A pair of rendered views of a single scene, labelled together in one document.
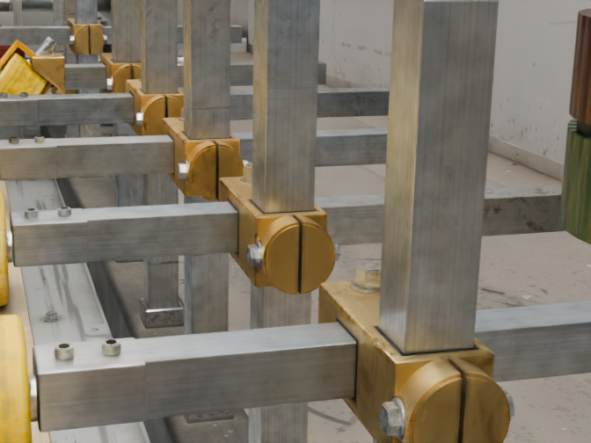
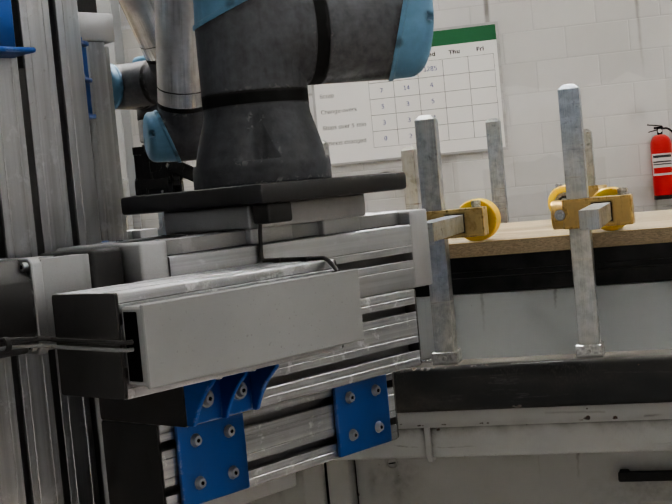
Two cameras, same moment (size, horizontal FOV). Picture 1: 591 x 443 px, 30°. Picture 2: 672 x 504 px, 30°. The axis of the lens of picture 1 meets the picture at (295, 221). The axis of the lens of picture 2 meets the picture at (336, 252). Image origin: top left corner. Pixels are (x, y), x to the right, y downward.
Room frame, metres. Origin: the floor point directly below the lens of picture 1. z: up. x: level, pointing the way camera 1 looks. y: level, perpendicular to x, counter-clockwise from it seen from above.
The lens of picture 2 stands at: (1.55, -2.01, 1.03)
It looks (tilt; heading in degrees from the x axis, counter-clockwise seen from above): 3 degrees down; 123
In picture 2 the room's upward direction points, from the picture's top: 5 degrees counter-clockwise
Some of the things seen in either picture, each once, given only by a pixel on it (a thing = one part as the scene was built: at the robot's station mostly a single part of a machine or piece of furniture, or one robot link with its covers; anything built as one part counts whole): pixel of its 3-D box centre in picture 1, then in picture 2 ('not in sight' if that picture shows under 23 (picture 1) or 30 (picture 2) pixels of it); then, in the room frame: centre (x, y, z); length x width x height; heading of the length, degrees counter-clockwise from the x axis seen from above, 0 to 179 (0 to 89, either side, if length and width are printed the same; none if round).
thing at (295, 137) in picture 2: not in sight; (259, 138); (0.74, -0.90, 1.09); 0.15 x 0.15 x 0.10
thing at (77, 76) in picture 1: (197, 74); not in sight; (1.52, 0.14, 0.95); 0.36 x 0.03 x 0.03; 107
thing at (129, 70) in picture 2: not in sight; (127, 86); (0.11, -0.40, 1.23); 0.11 x 0.11 x 0.08; 3
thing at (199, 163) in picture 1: (200, 156); not in sight; (0.99, 0.09, 0.95); 0.13 x 0.06 x 0.05; 17
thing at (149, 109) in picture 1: (156, 110); not in sight; (1.23, 0.16, 0.95); 0.13 x 0.06 x 0.05; 17
